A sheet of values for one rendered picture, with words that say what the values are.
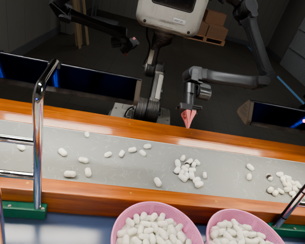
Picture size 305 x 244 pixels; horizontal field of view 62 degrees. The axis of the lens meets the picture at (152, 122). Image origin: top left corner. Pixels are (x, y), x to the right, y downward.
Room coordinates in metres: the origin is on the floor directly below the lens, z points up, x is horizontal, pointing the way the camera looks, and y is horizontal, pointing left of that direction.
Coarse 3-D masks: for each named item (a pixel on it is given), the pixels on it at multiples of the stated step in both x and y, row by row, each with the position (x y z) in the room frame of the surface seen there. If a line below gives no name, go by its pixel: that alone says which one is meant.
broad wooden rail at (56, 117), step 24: (24, 120) 0.80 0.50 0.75; (48, 120) 0.83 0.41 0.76; (72, 120) 0.87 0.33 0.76; (96, 120) 0.92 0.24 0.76; (120, 120) 0.97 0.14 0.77; (192, 144) 0.97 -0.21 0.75; (216, 144) 1.01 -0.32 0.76; (240, 144) 1.07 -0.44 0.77; (264, 144) 1.13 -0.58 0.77; (288, 144) 1.21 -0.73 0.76
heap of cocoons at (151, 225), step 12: (144, 216) 0.52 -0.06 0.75; (156, 216) 0.53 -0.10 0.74; (132, 228) 0.47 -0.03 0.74; (144, 228) 0.49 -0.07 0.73; (156, 228) 0.49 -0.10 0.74; (168, 228) 0.51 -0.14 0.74; (180, 228) 0.52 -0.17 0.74; (120, 240) 0.43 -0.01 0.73; (132, 240) 0.44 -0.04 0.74; (144, 240) 0.44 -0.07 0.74; (156, 240) 0.46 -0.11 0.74; (168, 240) 0.47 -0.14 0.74; (180, 240) 0.48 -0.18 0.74
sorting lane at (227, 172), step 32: (0, 128) 0.73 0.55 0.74; (0, 160) 0.58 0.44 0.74; (64, 160) 0.66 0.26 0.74; (96, 160) 0.70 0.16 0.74; (128, 160) 0.75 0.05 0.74; (160, 160) 0.81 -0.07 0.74; (224, 160) 0.93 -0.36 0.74; (256, 160) 1.01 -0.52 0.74; (192, 192) 0.68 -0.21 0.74; (224, 192) 0.73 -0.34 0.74; (256, 192) 0.78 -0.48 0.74; (288, 192) 0.84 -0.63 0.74
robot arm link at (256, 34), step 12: (252, 0) 1.44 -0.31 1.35; (252, 12) 1.40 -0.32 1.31; (240, 24) 1.45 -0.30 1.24; (252, 24) 1.40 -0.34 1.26; (252, 36) 1.37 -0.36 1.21; (252, 48) 1.37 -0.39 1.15; (264, 48) 1.36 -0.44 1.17; (264, 60) 1.32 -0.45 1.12; (264, 72) 1.29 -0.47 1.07; (276, 72) 1.31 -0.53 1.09
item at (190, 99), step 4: (188, 92) 1.03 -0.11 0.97; (184, 96) 1.02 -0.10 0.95; (188, 96) 1.01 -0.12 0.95; (192, 96) 1.02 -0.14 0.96; (184, 100) 1.01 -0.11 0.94; (188, 100) 1.00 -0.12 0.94; (192, 100) 1.00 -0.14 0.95; (180, 104) 0.97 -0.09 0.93; (184, 104) 0.97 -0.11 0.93; (188, 104) 0.98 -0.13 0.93; (192, 104) 0.99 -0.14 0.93; (176, 108) 0.99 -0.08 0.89; (192, 108) 1.01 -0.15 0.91; (196, 108) 0.99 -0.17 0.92; (200, 108) 0.99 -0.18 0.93
